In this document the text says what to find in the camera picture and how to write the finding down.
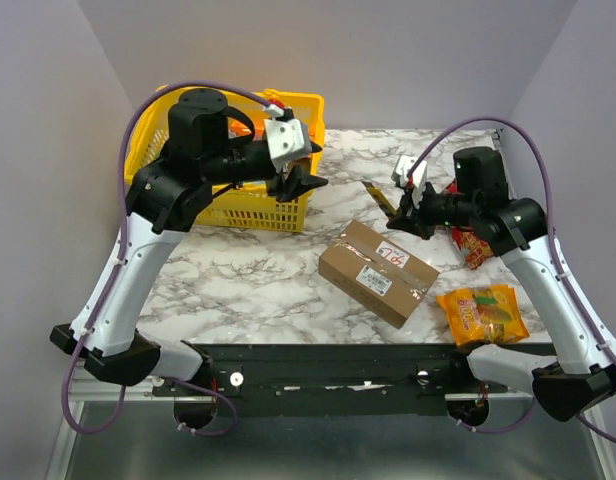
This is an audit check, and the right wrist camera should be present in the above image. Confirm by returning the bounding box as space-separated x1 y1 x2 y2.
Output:
391 155 427 207

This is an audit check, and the yellow plastic shopping basket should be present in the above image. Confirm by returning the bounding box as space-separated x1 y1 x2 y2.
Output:
124 87 325 233

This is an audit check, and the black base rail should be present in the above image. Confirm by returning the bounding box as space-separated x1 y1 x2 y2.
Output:
152 344 508 425

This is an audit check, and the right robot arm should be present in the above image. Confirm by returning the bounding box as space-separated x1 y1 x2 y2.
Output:
387 147 616 422

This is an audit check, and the yellow utility knife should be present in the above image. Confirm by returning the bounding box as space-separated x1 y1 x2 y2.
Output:
361 180 397 220

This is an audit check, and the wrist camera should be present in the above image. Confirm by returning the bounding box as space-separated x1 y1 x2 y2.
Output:
391 155 427 207
264 118 312 173

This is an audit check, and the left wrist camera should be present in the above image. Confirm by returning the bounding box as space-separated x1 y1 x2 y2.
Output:
264 118 312 173

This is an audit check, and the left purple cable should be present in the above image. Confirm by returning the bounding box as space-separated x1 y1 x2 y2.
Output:
61 80 289 438

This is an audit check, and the red candy bag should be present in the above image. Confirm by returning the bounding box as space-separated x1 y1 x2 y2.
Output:
440 179 495 271

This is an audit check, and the yellow orange snack bag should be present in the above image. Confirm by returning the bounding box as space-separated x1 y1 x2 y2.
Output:
436 284 529 346

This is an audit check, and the orange box right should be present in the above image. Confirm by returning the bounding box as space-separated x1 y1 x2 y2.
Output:
228 119 264 140

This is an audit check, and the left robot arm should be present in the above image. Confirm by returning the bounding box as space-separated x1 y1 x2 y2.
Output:
50 82 325 395

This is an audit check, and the brown cardboard express box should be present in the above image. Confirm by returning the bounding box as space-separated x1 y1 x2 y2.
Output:
318 220 439 329

